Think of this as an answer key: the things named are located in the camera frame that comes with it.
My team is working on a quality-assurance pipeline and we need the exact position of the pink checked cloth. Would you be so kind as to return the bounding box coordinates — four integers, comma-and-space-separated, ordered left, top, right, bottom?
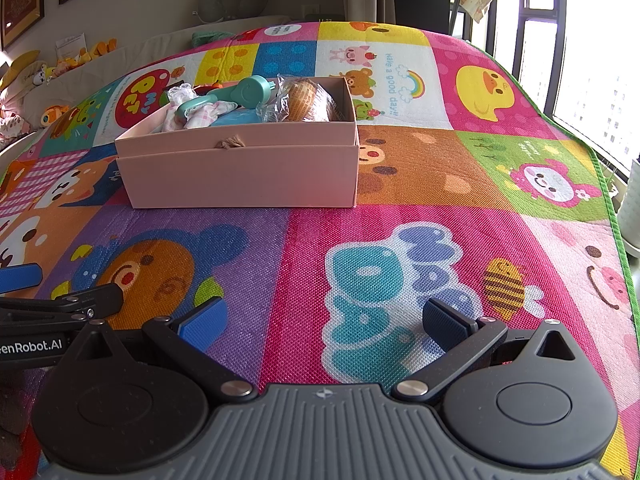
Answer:
164, 101, 237, 132

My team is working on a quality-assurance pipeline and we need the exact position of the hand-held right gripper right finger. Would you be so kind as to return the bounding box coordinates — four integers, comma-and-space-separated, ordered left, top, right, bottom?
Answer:
391, 298, 584, 405

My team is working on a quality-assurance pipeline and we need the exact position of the teal handheld fan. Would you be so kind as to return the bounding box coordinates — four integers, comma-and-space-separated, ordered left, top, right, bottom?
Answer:
177, 75, 277, 122

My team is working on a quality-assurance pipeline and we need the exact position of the orange plush toy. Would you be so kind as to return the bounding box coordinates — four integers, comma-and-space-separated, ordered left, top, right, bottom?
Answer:
39, 104, 72, 129

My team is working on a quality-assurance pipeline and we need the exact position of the bread in clear bag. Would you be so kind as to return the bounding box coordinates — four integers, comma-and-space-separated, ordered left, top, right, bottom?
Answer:
259, 75, 347, 124

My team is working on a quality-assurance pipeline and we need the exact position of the pile of yellow plush toys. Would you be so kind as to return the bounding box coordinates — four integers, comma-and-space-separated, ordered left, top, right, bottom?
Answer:
54, 37, 120, 77

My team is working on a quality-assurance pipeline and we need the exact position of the beige sofa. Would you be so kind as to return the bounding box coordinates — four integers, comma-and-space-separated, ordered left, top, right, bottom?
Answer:
0, 14, 321, 171

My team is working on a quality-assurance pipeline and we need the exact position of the colourful cartoon play mat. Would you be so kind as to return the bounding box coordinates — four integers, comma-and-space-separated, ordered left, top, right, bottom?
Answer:
0, 20, 640, 480

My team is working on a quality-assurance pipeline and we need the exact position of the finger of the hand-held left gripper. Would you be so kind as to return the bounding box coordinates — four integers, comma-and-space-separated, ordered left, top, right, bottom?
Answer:
0, 282, 125, 322
0, 263, 45, 295

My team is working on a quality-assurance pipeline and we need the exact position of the yellow plush cushion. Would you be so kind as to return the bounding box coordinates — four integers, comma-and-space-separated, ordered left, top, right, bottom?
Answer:
0, 49, 43, 92

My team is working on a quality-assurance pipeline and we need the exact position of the pink cardboard box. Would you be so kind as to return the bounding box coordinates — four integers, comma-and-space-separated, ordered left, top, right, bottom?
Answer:
114, 76, 360, 210

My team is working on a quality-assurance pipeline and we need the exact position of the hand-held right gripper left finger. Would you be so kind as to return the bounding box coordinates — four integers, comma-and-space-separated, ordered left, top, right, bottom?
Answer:
64, 295, 257, 404

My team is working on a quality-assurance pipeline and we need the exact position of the teal cloth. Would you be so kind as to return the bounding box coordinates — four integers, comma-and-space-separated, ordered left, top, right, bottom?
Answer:
192, 29, 237, 47

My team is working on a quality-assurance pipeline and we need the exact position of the black window frame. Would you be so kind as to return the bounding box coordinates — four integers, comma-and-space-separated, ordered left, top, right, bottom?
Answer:
487, 0, 640, 196

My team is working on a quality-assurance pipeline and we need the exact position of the blue toy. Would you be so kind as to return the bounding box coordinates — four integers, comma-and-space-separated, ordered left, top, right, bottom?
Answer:
212, 110, 262, 127

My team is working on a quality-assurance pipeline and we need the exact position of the white lace cloth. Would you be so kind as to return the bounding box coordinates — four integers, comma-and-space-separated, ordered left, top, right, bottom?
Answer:
167, 82, 197, 107

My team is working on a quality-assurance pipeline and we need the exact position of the white card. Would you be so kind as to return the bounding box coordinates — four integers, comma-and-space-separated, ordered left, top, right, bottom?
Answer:
54, 32, 87, 63

